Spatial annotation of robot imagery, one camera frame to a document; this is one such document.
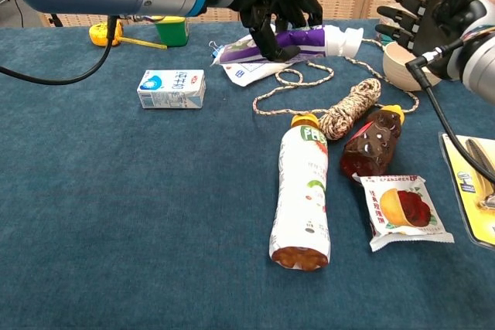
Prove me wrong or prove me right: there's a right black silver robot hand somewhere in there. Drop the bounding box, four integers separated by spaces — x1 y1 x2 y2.
374 0 495 80

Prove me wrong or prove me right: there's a purple white toothpaste tube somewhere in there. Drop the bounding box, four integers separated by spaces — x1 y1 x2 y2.
210 24 364 66

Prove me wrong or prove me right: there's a green box with yellow lid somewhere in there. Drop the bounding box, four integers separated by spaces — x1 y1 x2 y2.
153 15 190 48

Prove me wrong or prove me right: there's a beige bowl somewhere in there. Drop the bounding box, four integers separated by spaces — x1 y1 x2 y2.
382 40 442 91

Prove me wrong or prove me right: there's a blue binder clip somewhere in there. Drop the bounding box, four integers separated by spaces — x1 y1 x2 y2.
207 39 227 61

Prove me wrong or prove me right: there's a white powder bag red emblem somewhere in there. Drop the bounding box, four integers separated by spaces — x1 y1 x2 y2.
222 34 295 87

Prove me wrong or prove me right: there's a blue white milk carton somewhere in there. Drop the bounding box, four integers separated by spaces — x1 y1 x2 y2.
136 69 207 110

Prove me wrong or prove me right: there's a bear shaped honey bottle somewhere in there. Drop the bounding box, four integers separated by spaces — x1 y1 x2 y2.
339 104 406 179

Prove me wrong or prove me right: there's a yellow tape measure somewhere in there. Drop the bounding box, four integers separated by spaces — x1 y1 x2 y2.
88 22 168 51

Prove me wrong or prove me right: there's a yellow razor blister pack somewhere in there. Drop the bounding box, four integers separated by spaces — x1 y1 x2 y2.
439 131 495 248

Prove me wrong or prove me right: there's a white snack cake packet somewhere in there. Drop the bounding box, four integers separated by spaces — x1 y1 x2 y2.
352 174 456 253

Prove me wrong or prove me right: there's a white drink bottle orange cap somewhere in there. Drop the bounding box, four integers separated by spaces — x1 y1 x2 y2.
268 114 333 272

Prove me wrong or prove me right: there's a blue table cloth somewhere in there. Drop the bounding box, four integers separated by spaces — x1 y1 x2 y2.
0 16 495 330

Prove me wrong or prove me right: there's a beige braided rope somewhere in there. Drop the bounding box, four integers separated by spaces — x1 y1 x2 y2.
252 38 421 141

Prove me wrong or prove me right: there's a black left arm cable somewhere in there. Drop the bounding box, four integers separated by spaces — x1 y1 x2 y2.
0 15 155 86

